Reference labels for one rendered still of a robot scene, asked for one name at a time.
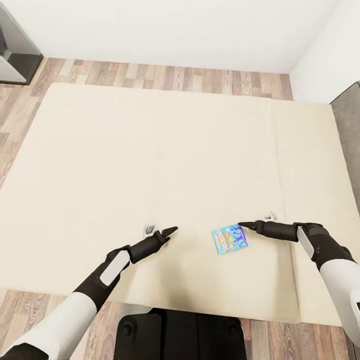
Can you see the board game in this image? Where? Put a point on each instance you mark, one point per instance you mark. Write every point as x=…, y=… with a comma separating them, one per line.
x=229, y=238

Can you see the desk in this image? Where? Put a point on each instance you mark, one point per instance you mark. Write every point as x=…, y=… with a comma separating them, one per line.
x=19, y=57

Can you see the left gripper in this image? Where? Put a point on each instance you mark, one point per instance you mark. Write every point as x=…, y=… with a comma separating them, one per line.
x=153, y=243

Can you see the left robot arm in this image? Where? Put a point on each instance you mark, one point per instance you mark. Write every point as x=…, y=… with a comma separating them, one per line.
x=57, y=336

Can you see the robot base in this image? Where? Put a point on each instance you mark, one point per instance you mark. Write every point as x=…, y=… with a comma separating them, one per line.
x=152, y=333

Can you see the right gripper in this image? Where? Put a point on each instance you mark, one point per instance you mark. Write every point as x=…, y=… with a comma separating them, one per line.
x=267, y=229

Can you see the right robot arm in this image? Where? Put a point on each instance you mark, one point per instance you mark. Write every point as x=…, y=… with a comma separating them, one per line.
x=338, y=269

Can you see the bed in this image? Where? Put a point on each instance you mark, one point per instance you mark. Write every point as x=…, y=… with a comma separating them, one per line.
x=98, y=162

